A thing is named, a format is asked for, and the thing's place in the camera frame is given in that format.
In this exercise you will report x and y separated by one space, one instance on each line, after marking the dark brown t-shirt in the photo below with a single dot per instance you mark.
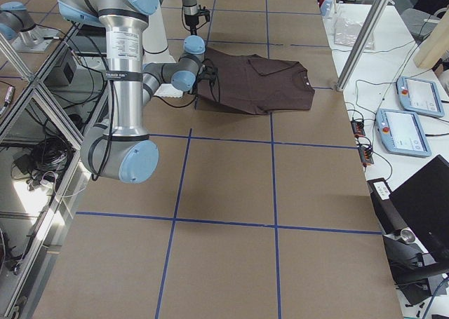
256 85

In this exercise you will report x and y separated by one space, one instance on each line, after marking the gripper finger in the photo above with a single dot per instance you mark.
193 31

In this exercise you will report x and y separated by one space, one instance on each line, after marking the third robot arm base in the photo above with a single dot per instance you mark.
19 28

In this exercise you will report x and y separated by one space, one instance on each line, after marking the aluminium frame rack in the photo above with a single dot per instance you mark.
51 93

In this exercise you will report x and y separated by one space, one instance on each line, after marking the black laptop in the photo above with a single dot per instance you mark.
422 202

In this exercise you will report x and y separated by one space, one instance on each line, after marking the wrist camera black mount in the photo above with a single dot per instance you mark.
210 74
203 12

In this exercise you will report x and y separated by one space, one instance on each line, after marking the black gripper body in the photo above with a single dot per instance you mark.
191 22
204 74

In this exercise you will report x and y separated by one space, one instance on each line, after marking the light blue cup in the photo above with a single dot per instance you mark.
326 8

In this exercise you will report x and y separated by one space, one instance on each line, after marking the far blue teach pendant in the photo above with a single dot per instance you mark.
420 96

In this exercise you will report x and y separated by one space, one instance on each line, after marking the aluminium frame post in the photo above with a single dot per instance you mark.
370 23

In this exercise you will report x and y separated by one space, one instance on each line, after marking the clear plastic bag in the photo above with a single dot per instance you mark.
345 31

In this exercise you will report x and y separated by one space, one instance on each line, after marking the blue teach pendant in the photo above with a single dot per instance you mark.
420 96
401 133

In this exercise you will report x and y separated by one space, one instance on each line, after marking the near blue teach pendant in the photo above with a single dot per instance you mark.
401 133

